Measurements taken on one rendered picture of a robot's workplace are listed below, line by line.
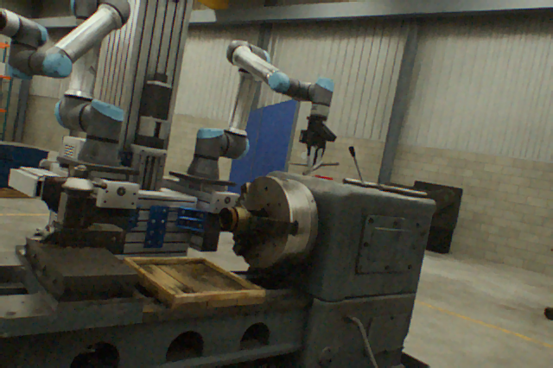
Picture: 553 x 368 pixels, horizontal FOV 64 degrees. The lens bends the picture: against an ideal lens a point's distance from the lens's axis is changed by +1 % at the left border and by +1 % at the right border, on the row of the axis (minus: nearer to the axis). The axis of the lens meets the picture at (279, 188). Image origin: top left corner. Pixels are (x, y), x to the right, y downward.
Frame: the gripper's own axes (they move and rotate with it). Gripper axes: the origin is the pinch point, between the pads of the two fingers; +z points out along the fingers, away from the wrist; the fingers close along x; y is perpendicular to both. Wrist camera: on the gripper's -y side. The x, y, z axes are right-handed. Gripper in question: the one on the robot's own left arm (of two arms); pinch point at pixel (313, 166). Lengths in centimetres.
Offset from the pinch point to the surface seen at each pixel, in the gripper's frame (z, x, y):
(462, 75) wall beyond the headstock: -295, -891, 459
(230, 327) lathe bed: 51, 47, -27
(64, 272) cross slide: 33, 95, -29
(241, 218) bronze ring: 20.6, 42.2, -16.1
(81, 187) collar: 17, 88, -8
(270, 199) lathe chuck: 13.7, 31.5, -15.4
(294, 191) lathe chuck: 9.5, 27.3, -21.7
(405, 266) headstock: 32, -28, -33
